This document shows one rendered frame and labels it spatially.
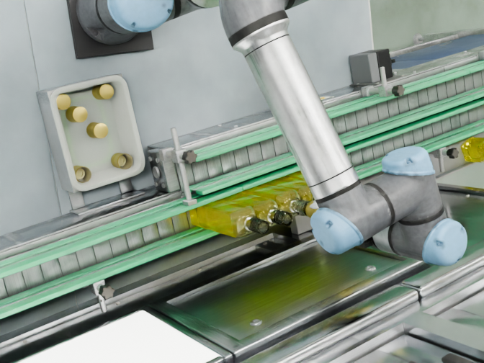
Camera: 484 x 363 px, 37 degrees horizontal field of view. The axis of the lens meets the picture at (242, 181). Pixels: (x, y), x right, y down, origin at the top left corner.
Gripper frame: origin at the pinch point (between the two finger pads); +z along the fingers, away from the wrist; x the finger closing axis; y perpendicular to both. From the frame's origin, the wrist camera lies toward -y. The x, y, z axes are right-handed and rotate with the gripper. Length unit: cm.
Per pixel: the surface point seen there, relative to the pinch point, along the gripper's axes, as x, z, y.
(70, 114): -27, 39, 33
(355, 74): -19, 41, -49
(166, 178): -9.2, 30.2, 18.3
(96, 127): -23, 37, 29
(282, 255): 12.8, 17.5, 0.0
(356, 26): -32, 44, -54
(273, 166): -6.3, 22.1, -4.7
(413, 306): 15.0, -21.8, -0.2
